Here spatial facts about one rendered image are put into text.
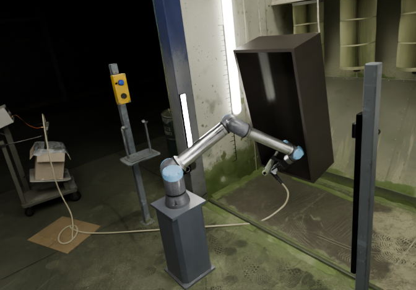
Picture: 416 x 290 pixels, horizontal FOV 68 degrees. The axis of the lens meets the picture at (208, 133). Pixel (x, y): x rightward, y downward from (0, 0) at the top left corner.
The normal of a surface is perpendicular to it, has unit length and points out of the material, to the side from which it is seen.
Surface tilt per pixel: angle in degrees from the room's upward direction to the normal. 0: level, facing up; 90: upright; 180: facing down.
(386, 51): 90
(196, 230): 90
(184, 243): 90
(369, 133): 90
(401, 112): 57
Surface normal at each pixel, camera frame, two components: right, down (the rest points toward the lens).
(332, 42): -0.76, 0.30
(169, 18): 0.64, 0.18
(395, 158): -0.70, -0.26
